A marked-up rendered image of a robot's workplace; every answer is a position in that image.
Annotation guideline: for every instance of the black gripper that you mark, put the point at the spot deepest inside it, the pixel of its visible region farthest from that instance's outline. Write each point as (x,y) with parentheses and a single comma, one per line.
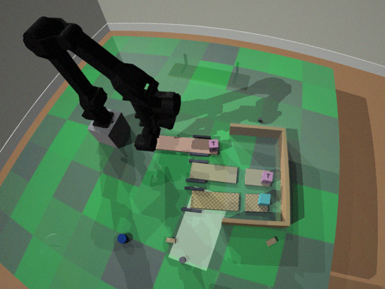
(147,140)

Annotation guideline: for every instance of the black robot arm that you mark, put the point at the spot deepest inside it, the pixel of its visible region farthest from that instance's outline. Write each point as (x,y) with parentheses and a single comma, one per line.
(50,38)

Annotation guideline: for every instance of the purple labelled cube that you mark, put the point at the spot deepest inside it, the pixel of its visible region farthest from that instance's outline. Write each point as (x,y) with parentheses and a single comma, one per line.
(213,145)

